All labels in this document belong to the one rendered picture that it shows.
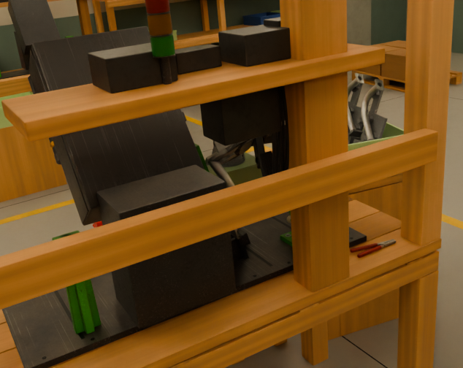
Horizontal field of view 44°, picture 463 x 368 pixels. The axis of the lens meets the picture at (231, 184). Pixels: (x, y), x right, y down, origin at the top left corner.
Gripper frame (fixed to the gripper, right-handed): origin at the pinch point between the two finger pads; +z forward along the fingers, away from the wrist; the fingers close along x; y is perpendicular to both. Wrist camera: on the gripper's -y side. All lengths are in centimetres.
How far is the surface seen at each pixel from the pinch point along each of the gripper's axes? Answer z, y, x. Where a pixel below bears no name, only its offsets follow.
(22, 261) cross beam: 60, -11, 44
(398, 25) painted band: -622, 238, -597
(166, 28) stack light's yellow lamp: 11, 12, 58
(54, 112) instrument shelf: 40, 7, 58
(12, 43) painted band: -34, 387, -411
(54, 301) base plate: 60, -6, -15
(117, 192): 32.2, 2.0, 15.4
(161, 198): 25.2, -8.1, 22.4
